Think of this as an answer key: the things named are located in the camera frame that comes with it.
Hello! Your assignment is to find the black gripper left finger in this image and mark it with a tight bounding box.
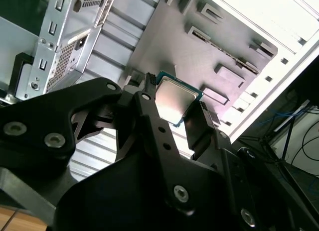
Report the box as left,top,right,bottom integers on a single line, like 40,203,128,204
0,73,198,216

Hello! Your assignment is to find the silver CPU chip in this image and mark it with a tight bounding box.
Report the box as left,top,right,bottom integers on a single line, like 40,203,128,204
154,70,205,128

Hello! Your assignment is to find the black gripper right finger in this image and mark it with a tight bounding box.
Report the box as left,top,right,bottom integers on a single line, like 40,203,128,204
183,101,270,231

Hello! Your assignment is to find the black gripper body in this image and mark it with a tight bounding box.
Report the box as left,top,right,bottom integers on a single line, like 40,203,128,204
51,147,232,231

